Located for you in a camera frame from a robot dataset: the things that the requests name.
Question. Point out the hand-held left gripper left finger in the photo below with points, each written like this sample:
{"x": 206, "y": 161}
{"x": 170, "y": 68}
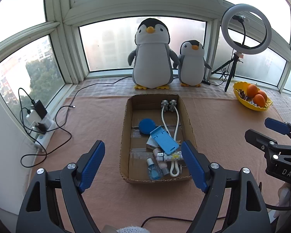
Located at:
{"x": 92, "y": 165}

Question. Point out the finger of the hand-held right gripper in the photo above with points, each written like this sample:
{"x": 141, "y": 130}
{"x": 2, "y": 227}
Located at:
{"x": 277, "y": 125}
{"x": 259, "y": 139}

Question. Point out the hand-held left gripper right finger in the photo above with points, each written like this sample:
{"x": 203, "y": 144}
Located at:
{"x": 194, "y": 167}

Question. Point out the white yellow-print cylinder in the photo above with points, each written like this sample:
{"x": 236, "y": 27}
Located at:
{"x": 173, "y": 156}

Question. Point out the white cream tube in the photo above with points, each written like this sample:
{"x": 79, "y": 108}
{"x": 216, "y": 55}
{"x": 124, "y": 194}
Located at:
{"x": 163, "y": 167}

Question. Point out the small blue bottle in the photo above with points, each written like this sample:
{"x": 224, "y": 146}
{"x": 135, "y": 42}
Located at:
{"x": 154, "y": 171}

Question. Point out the light blue phone stand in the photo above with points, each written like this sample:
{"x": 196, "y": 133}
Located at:
{"x": 163, "y": 140}

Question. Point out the white charger adapter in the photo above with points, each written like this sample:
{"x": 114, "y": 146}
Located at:
{"x": 151, "y": 144}

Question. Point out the cardboard box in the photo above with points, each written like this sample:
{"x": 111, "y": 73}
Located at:
{"x": 127, "y": 131}

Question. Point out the blue round lid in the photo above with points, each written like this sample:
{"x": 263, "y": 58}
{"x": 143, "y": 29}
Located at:
{"x": 147, "y": 126}

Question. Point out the yellow fruit bowl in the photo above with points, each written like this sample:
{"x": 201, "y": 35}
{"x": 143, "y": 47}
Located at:
{"x": 255, "y": 108}

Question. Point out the pink felt blanket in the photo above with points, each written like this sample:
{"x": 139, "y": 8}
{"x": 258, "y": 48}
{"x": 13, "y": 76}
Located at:
{"x": 87, "y": 126}

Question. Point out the small wrapped candies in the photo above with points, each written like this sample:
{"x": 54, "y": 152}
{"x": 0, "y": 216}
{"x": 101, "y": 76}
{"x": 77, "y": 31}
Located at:
{"x": 242, "y": 94}

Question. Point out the white power strip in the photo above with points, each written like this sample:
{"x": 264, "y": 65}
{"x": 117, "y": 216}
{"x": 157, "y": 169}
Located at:
{"x": 47, "y": 131}

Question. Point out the small black plug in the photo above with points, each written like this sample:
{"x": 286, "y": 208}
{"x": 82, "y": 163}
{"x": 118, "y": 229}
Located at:
{"x": 41, "y": 127}

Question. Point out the white neck massager grey balls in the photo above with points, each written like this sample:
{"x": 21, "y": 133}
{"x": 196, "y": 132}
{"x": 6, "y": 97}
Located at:
{"x": 171, "y": 104}

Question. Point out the black tripod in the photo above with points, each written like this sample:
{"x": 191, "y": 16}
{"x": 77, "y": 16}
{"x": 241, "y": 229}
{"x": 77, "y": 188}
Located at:
{"x": 232, "y": 72}

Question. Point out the white plug-in charger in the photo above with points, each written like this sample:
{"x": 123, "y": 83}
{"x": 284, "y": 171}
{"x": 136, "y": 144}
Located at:
{"x": 33, "y": 117}

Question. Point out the beige quilted mat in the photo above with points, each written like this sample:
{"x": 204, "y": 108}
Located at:
{"x": 106, "y": 89}

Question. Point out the white knit clothing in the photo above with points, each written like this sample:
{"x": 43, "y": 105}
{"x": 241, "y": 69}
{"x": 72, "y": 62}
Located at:
{"x": 133, "y": 230}

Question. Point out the black charger brick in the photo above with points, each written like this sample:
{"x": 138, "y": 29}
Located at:
{"x": 38, "y": 108}

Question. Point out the small penguin plush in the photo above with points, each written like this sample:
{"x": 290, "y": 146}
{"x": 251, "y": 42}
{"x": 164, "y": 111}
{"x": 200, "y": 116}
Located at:
{"x": 191, "y": 65}

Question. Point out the large penguin plush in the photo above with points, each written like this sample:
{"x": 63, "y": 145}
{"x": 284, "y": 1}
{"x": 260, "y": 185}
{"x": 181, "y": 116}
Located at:
{"x": 152, "y": 63}

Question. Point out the white window frame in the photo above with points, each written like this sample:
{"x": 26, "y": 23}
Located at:
{"x": 63, "y": 29}

